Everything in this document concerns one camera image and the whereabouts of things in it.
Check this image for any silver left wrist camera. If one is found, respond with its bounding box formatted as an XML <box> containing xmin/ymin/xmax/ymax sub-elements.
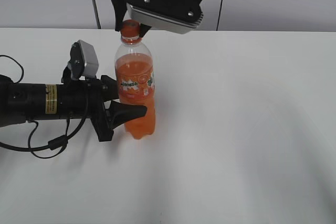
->
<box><xmin>68</xmin><ymin>40</ymin><xmax>99</xmax><ymax>80</ymax></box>

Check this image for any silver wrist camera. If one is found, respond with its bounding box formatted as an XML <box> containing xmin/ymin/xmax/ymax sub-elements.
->
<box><xmin>127</xmin><ymin>4</ymin><xmax>204</xmax><ymax>35</ymax></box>
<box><xmin>68</xmin><ymin>40</ymin><xmax>99</xmax><ymax>80</ymax></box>

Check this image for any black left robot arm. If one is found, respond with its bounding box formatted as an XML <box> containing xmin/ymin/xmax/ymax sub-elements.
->
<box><xmin>1</xmin><ymin>75</ymin><xmax>147</xmax><ymax>142</ymax></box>

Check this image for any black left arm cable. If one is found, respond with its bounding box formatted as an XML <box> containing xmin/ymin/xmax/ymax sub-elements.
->
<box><xmin>0</xmin><ymin>55</ymin><xmax>87</xmax><ymax>159</ymax></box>

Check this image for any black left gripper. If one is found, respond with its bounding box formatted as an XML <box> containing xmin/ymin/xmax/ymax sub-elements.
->
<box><xmin>60</xmin><ymin>75</ymin><xmax>147</xmax><ymax>142</ymax></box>

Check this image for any orange soda plastic bottle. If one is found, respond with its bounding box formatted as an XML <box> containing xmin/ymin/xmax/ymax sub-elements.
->
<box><xmin>114</xmin><ymin>31</ymin><xmax>156</xmax><ymax>139</ymax></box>

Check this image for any orange bottle cap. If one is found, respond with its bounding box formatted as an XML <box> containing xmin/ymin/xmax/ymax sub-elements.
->
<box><xmin>120</xmin><ymin>19</ymin><xmax>140</xmax><ymax>38</ymax></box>

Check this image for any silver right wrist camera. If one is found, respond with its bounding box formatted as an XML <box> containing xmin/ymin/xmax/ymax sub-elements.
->
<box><xmin>127</xmin><ymin>4</ymin><xmax>204</xmax><ymax>35</ymax></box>

